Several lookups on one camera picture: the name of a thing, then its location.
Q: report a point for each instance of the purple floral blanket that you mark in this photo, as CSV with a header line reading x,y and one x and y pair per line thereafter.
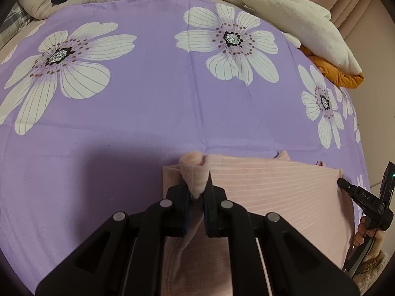
x,y
139,114

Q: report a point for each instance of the person's right forearm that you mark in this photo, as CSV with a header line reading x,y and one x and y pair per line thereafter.
x,y
370,268

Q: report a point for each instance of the orange garment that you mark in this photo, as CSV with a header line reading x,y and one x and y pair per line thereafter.
x,y
339,77

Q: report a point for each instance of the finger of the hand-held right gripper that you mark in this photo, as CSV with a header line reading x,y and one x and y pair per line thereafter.
x,y
358,192

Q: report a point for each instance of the pink curtain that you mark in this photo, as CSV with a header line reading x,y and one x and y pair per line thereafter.
x,y
339,0

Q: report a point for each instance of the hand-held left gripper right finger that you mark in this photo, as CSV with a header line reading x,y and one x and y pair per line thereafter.
x,y
209,212

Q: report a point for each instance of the person's right hand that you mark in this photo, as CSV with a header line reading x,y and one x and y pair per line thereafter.
x,y
362,236

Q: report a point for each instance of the pink knit sweater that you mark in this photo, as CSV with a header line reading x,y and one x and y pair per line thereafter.
x,y
262,197

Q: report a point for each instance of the grey plaid pillow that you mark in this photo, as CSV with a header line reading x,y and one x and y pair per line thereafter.
x,y
12,21

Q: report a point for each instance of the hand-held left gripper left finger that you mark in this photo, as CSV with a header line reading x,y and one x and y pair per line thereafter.
x,y
184,205

